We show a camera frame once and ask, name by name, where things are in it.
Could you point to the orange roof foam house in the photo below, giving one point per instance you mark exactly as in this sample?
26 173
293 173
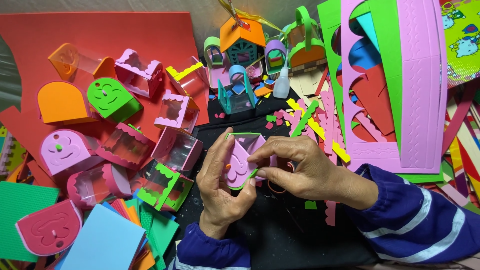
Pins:
242 39

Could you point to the yellow scalloped foam strip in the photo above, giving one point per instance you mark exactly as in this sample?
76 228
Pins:
339 152

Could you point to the bright green foam sheet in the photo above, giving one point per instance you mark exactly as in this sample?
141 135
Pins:
386 45

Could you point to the pink plain clear box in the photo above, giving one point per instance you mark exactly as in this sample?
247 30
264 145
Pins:
176 148

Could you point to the black cloth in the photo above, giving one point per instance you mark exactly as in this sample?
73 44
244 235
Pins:
285 228

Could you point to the green arched foam box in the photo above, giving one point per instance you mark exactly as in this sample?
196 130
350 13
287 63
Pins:
110 97

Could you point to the purple arched mini bag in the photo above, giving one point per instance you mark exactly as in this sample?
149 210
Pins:
275 56

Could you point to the pink arched clear box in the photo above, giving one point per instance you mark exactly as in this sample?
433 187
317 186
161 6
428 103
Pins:
97 185

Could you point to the dark pink arched foam box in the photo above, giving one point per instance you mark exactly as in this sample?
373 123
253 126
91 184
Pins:
48 228

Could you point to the green textured foam sheet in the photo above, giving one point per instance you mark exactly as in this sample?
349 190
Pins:
18 213

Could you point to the person's left hand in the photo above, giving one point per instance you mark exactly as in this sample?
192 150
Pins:
213 187

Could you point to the clear glue bottle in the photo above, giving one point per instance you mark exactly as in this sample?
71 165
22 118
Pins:
281 84

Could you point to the pink foam sheet with cutouts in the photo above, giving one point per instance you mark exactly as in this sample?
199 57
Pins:
416 82

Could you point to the green arched pink mini bag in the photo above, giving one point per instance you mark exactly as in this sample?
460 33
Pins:
215 63

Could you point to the pink foam box green trim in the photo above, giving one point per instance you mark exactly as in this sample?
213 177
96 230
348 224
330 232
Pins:
240 165

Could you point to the person's right hand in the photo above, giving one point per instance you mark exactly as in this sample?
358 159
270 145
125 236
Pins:
311 168

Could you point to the coloured puzzle mat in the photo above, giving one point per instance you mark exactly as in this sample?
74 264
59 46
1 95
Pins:
9 153

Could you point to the lilac arched foam box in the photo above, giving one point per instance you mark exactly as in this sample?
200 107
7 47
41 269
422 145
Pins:
65 152

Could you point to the orange arched clear box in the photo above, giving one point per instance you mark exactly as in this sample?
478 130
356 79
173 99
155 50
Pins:
80 62

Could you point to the cartoon cat patterned sheet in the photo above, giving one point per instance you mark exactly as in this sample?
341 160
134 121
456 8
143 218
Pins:
463 37

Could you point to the large red foam sheet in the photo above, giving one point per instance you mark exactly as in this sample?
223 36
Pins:
112 33

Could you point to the pink scalloped clear box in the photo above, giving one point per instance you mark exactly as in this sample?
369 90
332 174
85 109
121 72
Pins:
138 73
125 146
176 110

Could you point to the orange arched foam box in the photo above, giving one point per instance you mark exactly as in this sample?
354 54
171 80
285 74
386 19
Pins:
62 103

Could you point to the green scalloped foam strip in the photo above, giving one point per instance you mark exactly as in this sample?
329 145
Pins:
304 118

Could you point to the green scalloped clear box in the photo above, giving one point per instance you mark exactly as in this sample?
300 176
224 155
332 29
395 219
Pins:
165 185

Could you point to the stack of coloured foam sheets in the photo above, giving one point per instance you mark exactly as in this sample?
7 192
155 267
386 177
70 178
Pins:
159 228

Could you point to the small green foam scrap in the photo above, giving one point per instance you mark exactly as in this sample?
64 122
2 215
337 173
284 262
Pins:
310 204

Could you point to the yellow ribbon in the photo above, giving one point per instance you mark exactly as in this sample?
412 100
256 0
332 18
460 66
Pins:
255 18

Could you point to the pile of pink scalloped strips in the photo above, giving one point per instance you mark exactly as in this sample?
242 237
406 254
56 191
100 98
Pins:
328 120

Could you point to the orange rubber band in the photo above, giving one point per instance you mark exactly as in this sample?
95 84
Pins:
275 189

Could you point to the pile of coloured foam strips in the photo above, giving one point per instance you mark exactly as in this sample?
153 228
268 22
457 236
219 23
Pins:
463 150

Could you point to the yellow trim clear box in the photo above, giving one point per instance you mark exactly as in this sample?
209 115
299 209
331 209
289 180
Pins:
189 77

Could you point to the pile of beige strips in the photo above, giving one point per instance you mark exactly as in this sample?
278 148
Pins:
307 82

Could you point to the short pink scalloped strip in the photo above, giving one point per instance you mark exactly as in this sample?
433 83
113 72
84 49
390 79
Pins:
330 213

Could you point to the light blue foam sheet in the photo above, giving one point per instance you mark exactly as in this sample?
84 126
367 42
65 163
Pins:
105 240

